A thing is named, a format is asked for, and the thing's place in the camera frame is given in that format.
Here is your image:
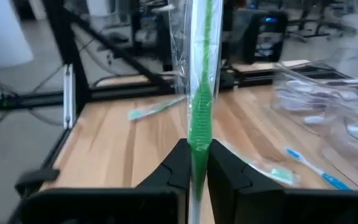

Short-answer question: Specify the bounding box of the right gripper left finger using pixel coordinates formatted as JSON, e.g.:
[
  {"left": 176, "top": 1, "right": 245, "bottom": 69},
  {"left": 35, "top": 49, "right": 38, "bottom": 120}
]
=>
[{"left": 137, "top": 139, "right": 193, "bottom": 200}]

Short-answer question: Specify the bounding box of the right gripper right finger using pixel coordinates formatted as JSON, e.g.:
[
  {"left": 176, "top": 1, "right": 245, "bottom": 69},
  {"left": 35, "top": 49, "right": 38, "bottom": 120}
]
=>
[{"left": 207, "top": 139, "right": 287, "bottom": 224}]

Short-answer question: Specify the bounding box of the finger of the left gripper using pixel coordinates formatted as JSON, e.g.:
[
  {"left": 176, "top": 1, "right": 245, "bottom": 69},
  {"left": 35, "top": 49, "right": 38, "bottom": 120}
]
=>
[{"left": 222, "top": 0, "right": 252, "bottom": 68}]

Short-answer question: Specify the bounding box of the purple white toothbrush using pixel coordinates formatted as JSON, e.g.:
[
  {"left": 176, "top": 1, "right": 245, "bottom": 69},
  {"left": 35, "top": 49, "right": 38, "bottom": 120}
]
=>
[
  {"left": 302, "top": 114, "right": 326, "bottom": 126},
  {"left": 284, "top": 79, "right": 326, "bottom": 94}
]

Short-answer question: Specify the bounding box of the blue white wrapped toothbrush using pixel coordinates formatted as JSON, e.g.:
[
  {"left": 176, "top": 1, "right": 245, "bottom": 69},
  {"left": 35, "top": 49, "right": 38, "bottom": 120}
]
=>
[{"left": 285, "top": 147, "right": 353, "bottom": 191}]

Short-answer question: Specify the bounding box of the thick black cable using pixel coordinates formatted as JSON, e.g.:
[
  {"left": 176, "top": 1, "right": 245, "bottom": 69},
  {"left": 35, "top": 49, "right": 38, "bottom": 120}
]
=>
[{"left": 91, "top": 72, "right": 180, "bottom": 88}]

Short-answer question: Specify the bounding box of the silver aluminium post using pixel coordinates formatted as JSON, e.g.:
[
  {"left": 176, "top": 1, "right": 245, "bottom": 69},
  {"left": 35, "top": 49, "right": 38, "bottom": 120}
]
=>
[{"left": 62, "top": 63, "right": 75, "bottom": 130}]

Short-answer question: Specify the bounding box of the black edge bracket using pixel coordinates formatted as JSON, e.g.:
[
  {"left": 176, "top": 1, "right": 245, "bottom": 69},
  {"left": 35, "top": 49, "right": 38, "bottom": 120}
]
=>
[{"left": 14, "top": 167, "right": 61, "bottom": 197}]

